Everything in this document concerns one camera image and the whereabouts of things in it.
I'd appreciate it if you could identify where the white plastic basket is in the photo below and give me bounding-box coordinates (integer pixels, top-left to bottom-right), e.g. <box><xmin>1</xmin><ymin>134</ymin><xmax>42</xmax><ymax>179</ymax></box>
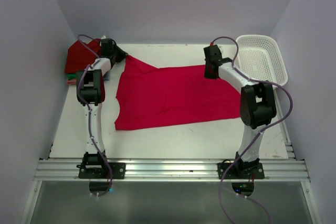
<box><xmin>236</xmin><ymin>35</ymin><xmax>288</xmax><ymax>86</ymax></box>

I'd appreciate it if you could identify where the salmon folded shirt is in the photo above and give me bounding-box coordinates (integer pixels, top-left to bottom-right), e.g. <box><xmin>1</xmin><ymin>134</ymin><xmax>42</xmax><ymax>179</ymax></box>
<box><xmin>66</xmin><ymin>79</ymin><xmax>77</xmax><ymax>86</ymax></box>

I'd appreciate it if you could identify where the aluminium mounting rail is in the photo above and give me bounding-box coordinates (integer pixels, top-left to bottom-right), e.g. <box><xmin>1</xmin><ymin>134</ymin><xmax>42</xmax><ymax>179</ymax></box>
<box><xmin>33</xmin><ymin>158</ymin><xmax>310</xmax><ymax>182</ymax></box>

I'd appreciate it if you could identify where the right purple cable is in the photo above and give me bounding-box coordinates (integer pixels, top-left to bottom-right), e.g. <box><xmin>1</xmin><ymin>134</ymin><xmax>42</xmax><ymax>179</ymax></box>
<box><xmin>211</xmin><ymin>36</ymin><xmax>294</xmax><ymax>224</ymax></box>

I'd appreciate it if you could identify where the purple cable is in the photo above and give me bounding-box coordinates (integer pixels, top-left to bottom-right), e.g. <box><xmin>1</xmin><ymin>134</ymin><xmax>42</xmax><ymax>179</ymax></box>
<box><xmin>76</xmin><ymin>34</ymin><xmax>115</xmax><ymax>197</ymax></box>
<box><xmin>211</xmin><ymin>36</ymin><xmax>294</xmax><ymax>224</ymax></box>

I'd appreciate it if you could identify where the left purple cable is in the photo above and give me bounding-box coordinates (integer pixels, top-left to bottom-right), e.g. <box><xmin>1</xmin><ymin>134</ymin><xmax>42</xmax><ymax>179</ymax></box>
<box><xmin>76</xmin><ymin>34</ymin><xmax>115</xmax><ymax>197</ymax></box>

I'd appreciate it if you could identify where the blue folded shirt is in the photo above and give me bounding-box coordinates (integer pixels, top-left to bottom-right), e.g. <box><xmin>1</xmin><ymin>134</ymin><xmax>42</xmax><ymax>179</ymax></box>
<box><xmin>103</xmin><ymin>71</ymin><xmax>110</xmax><ymax>81</ymax></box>

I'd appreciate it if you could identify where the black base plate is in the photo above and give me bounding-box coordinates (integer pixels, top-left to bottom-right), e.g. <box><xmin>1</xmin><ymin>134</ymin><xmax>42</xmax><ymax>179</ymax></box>
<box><xmin>217</xmin><ymin>162</ymin><xmax>265</xmax><ymax>179</ymax></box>
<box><xmin>76</xmin><ymin>162</ymin><xmax>126</xmax><ymax>179</ymax></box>

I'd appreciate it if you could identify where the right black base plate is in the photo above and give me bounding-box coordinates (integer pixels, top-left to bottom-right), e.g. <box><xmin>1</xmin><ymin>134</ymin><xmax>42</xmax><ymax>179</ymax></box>
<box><xmin>217</xmin><ymin>162</ymin><xmax>265</xmax><ymax>179</ymax></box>

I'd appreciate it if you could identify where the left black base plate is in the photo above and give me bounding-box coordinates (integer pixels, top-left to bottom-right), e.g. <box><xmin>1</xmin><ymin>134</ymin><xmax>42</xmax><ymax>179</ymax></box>
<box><xmin>76</xmin><ymin>162</ymin><xmax>126</xmax><ymax>179</ymax></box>

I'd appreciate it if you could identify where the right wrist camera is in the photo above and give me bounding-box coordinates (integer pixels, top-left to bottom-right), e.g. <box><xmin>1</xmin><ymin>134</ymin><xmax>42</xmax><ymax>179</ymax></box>
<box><xmin>210</xmin><ymin>42</ymin><xmax>224</xmax><ymax>52</ymax></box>

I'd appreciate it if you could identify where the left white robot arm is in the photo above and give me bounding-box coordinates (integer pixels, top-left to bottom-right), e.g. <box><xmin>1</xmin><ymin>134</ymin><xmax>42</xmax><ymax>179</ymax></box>
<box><xmin>76</xmin><ymin>38</ymin><xmax>127</xmax><ymax>178</ymax></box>

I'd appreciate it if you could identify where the pink red t shirt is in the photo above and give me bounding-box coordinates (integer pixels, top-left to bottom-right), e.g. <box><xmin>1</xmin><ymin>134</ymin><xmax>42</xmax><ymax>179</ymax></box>
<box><xmin>114</xmin><ymin>56</ymin><xmax>240</xmax><ymax>131</ymax></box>

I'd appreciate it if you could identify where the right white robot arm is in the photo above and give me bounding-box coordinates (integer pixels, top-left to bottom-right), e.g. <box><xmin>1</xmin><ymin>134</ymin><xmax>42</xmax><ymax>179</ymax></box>
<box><xmin>204</xmin><ymin>45</ymin><xmax>277</xmax><ymax>178</ymax></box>

